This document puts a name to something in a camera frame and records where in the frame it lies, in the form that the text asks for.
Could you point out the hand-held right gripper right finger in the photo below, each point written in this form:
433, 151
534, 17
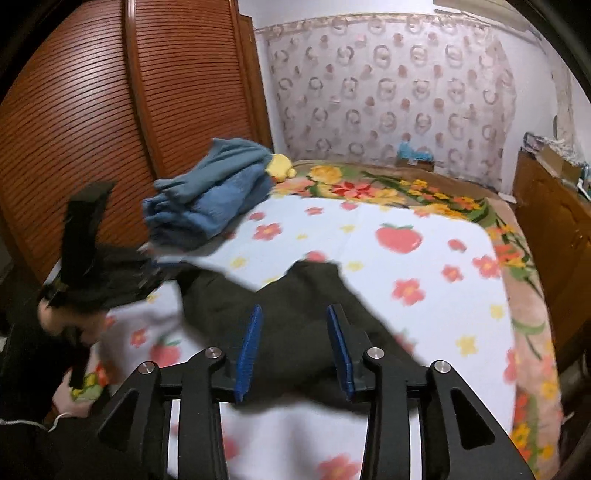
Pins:
340, 355

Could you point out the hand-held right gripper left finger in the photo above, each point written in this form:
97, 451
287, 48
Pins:
247, 355

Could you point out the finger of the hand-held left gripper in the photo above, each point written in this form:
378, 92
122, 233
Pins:
150, 277

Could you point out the black t-shirt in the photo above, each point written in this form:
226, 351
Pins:
295, 295

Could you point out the person's left hand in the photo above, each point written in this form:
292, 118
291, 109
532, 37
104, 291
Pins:
53, 321

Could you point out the pile of blue jeans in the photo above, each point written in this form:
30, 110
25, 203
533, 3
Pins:
207, 198

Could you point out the wooden louvered wardrobe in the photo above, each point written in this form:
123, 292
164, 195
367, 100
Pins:
92, 115

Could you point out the white fruit-print bed sheet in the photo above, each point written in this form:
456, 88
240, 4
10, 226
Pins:
332, 230

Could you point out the yellow plush toy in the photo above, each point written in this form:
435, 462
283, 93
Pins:
281, 167

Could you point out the floral blanket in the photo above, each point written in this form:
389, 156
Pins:
415, 189

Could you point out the light blue cloth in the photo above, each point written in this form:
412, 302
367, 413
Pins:
413, 152

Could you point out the person's dark clothing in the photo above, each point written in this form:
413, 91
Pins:
23, 452

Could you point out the wooden cabinet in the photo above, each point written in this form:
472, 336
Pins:
549, 217

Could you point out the circle-patterned curtain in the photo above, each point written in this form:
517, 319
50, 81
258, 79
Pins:
392, 92

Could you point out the open cardboard box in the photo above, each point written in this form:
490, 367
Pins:
558, 162

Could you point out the tied white curtain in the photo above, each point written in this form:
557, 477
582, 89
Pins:
564, 101

